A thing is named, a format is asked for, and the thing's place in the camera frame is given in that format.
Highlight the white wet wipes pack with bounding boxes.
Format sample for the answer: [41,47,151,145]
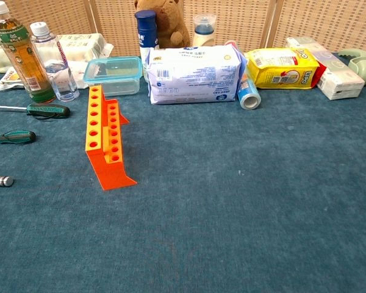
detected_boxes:
[145,42,248,105]

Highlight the clear water bottle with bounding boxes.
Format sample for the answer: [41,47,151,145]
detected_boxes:
[29,21,80,103]

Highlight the orange tool rack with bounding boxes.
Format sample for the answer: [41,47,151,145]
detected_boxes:
[85,84,138,191]

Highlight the red yellow snack box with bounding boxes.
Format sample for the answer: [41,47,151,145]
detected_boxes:
[311,59,328,89]

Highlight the wicker folding screen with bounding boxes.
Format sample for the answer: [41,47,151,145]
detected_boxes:
[0,0,366,57]

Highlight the pastel tissue pack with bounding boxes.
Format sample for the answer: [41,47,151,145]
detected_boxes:
[285,36,366,101]

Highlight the yellow snack bag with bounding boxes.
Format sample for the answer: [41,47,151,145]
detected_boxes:
[245,48,321,90]

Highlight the white bottle clear cap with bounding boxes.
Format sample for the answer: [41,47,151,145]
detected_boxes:
[192,13,217,48]

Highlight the blue plastic wrap roll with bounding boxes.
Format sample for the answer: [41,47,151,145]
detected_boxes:
[237,65,261,110]

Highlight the short green-handled screwdriver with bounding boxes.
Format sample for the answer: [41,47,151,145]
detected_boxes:
[0,129,37,145]

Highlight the clear container teal lid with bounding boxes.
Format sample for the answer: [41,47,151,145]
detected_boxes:
[83,56,143,97]

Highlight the brown capybara plush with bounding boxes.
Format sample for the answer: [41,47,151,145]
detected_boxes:
[134,0,191,49]

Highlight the long green-handled screwdriver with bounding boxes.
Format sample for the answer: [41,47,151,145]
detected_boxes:
[0,103,71,120]

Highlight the blue white spray can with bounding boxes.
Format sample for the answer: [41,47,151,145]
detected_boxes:
[134,9,159,82]

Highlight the green tea bottle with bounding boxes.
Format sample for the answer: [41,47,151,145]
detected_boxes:
[0,1,57,104]

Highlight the blue table cloth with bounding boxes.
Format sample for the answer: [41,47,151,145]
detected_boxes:
[0,51,366,293]

